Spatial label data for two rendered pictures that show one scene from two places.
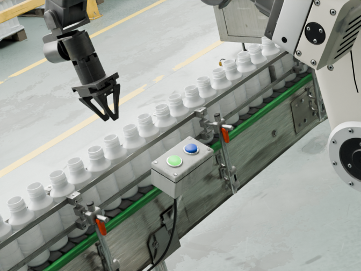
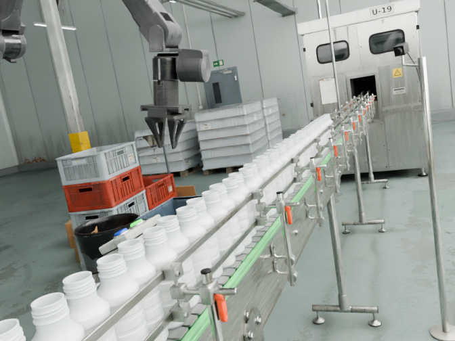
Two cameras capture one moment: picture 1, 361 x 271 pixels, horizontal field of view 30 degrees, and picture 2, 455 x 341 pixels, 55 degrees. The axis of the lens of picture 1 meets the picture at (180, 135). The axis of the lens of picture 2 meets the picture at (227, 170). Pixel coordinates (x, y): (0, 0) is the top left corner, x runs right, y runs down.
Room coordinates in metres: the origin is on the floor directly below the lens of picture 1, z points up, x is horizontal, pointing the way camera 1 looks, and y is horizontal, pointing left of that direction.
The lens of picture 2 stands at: (2.35, -0.20, 1.36)
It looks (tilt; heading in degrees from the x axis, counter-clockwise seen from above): 10 degrees down; 153
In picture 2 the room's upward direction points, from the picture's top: 10 degrees counter-clockwise
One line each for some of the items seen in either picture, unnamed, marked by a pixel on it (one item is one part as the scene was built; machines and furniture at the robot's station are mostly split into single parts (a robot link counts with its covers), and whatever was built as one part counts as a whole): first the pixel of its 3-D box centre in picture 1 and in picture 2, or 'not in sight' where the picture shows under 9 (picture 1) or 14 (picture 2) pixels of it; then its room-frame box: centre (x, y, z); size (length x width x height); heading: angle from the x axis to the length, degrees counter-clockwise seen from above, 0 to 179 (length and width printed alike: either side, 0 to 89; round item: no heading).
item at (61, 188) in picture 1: (66, 203); (240, 205); (1.40, 0.30, 1.08); 0.06 x 0.06 x 0.17
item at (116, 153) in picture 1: (119, 165); (216, 229); (1.52, 0.17, 1.08); 0.06 x 0.06 x 0.17
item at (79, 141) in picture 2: not in sight; (82, 154); (-8.93, 1.54, 0.55); 0.40 x 0.40 x 1.10; 41
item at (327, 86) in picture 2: not in sight; (328, 91); (-1.98, 3.57, 1.22); 0.23 x 0.03 x 0.32; 41
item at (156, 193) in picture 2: not in sight; (145, 192); (-1.89, 0.97, 0.55); 0.61 x 0.41 x 0.22; 134
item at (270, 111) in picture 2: not in sight; (253, 126); (-6.13, 4.88, 0.59); 1.25 x 1.03 x 1.17; 132
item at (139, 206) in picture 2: not in sight; (112, 213); (-1.34, 0.50, 0.55); 0.61 x 0.41 x 0.22; 138
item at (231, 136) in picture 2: not in sight; (233, 137); (-5.02, 3.74, 0.59); 1.24 x 1.03 x 1.17; 133
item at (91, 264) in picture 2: not in sight; (116, 266); (-0.68, 0.33, 0.32); 0.45 x 0.45 x 0.64
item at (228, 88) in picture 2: not in sight; (225, 108); (-8.27, 5.36, 1.05); 1.00 x 0.10 x 2.10; 41
